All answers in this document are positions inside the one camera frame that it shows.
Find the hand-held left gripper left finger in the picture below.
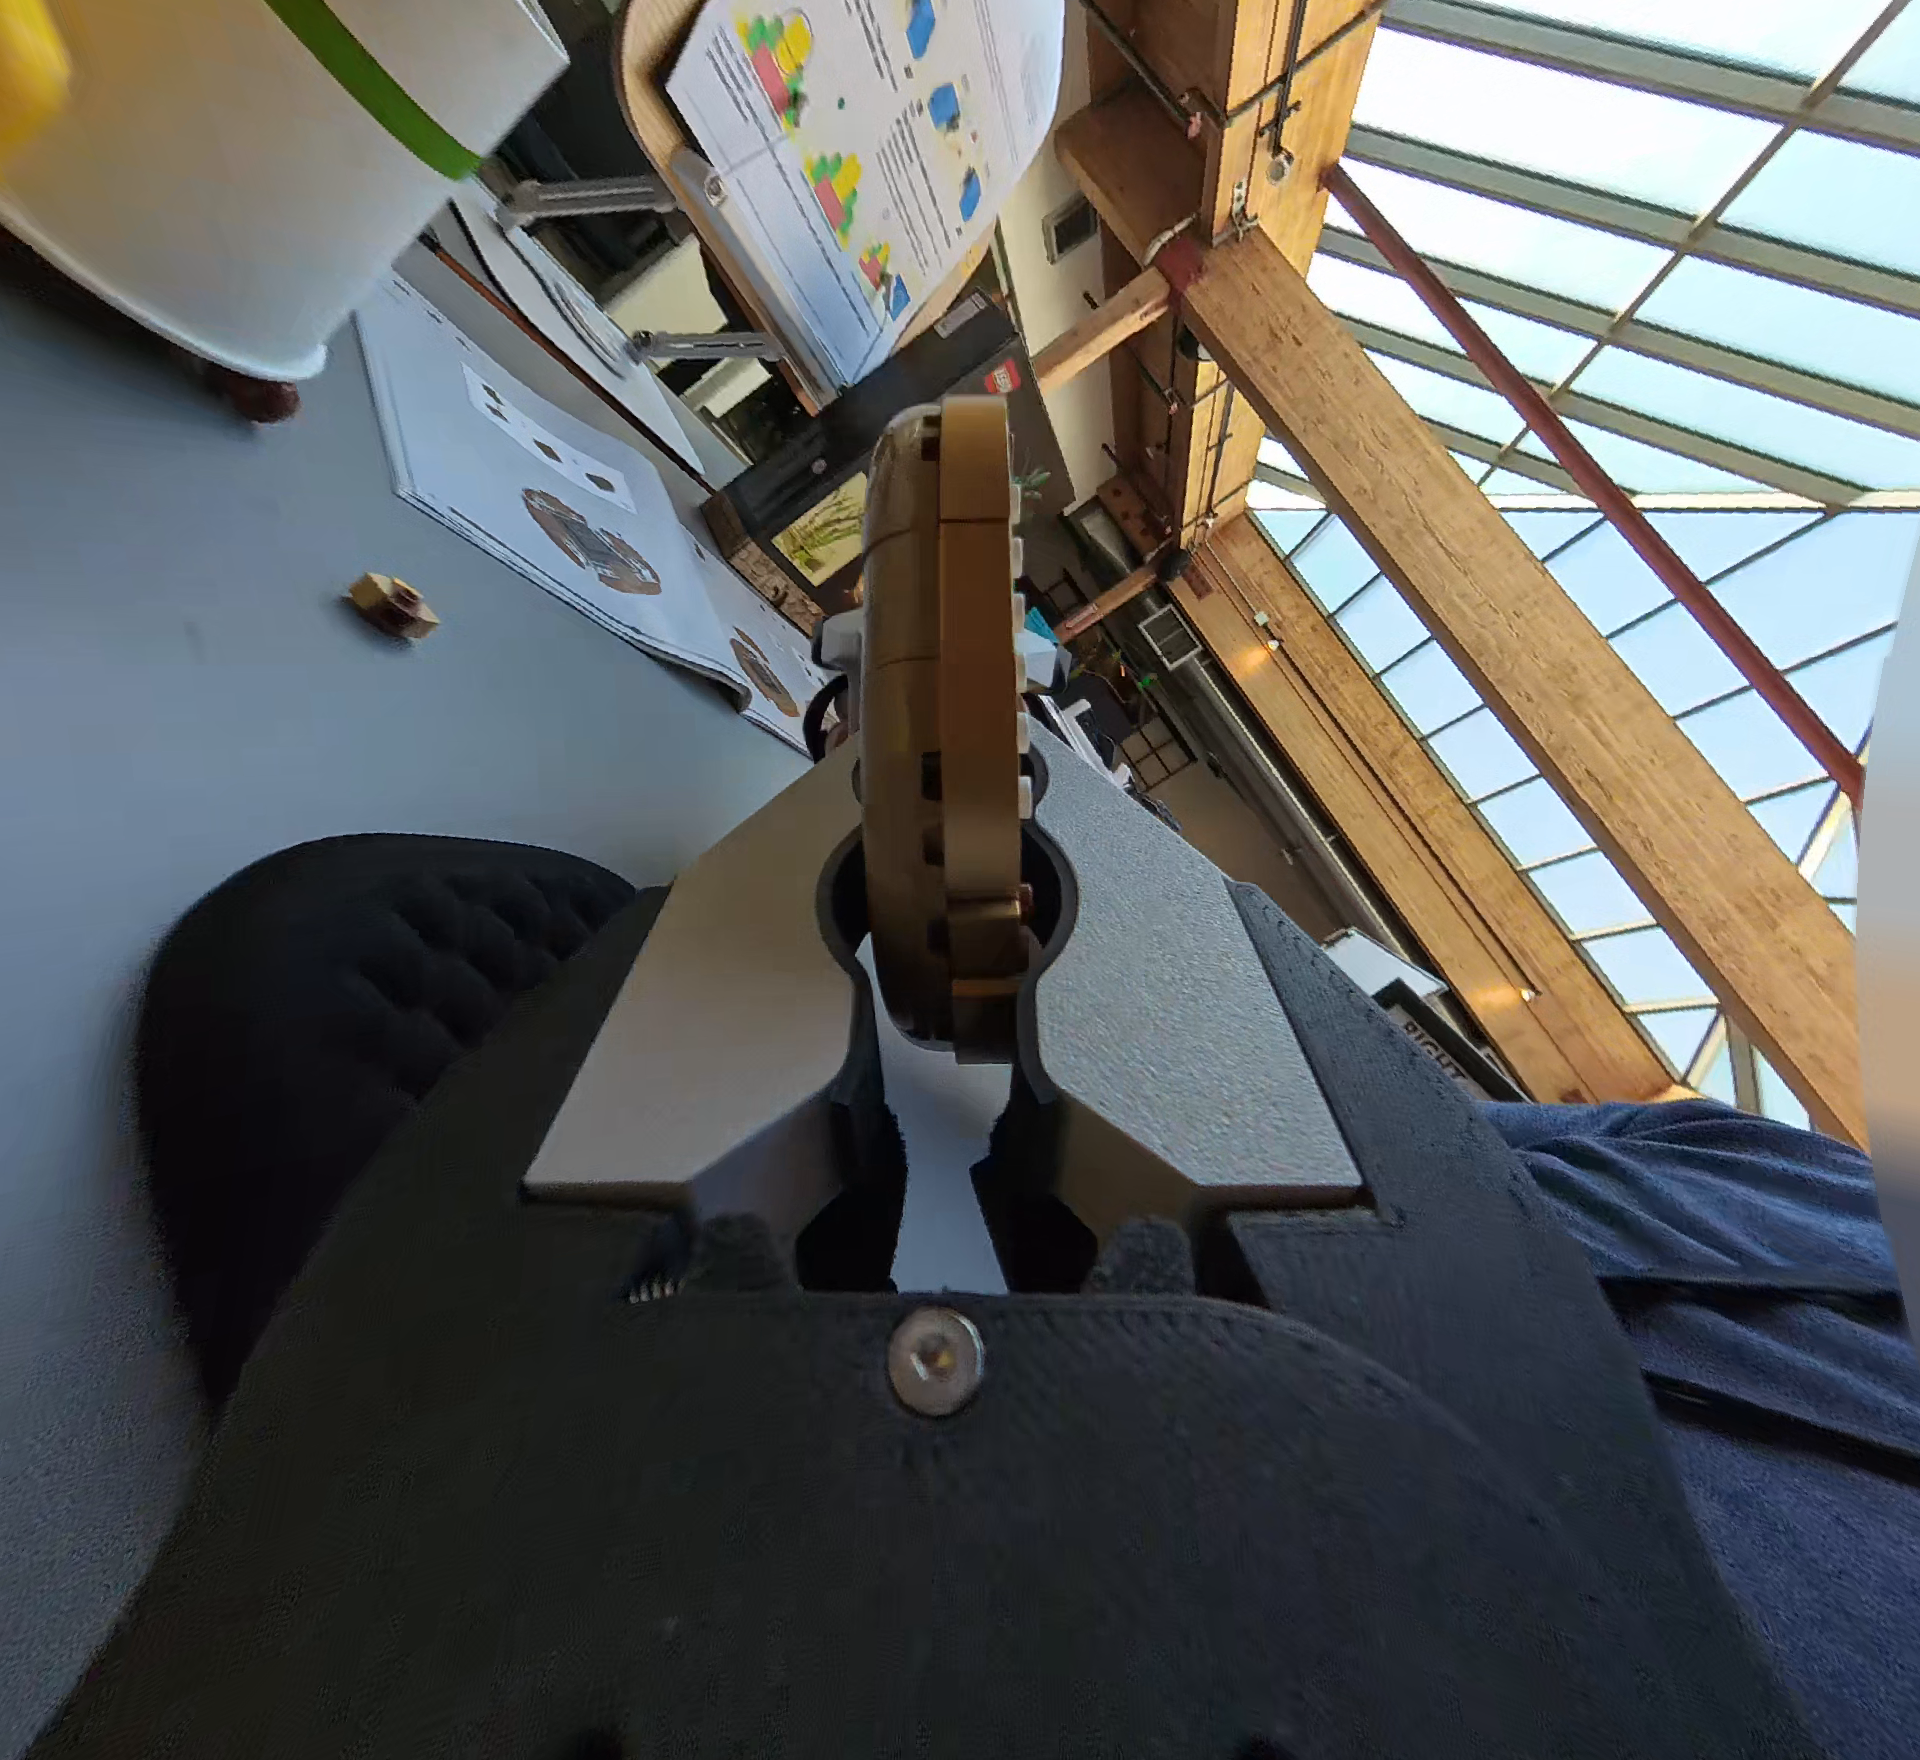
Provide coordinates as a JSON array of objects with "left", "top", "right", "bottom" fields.
[{"left": 522, "top": 739, "right": 906, "bottom": 1252}]

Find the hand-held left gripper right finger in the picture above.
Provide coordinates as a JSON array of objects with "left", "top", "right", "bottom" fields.
[{"left": 975, "top": 739, "right": 1378, "bottom": 1252}]

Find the round gold lego model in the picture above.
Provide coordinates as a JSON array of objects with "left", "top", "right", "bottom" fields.
[{"left": 856, "top": 391, "right": 1056, "bottom": 1061}]

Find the small gold brown lego piece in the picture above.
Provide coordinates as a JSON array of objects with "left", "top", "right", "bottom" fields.
[{"left": 344, "top": 568, "right": 444, "bottom": 643}]

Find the lego instruction booklet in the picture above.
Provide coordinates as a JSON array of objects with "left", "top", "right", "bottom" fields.
[{"left": 353, "top": 271, "right": 845, "bottom": 760}]

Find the black lego box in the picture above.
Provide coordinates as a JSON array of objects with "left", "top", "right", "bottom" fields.
[{"left": 702, "top": 286, "right": 1077, "bottom": 629}]

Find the black framed marker sign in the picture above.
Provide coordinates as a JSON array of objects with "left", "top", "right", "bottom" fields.
[{"left": 1317, "top": 922, "right": 1536, "bottom": 1113}]

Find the colourful printed sheet on board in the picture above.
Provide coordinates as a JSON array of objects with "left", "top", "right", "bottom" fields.
[{"left": 612, "top": 0, "right": 1073, "bottom": 418}]

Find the white paper cup green stripe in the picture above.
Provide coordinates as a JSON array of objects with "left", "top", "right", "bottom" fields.
[{"left": 0, "top": 0, "right": 575, "bottom": 385}]

